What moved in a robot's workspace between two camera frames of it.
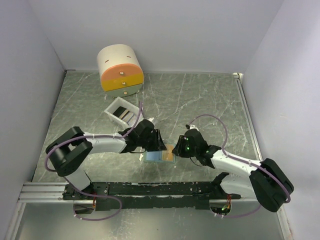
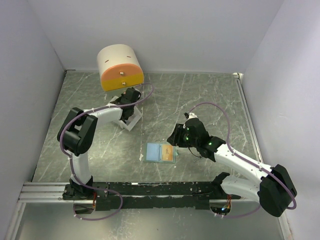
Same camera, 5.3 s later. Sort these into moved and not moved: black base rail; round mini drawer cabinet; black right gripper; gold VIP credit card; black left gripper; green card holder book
Moved: black right gripper; black left gripper
Not moved: round mini drawer cabinet; black base rail; green card holder book; gold VIP credit card
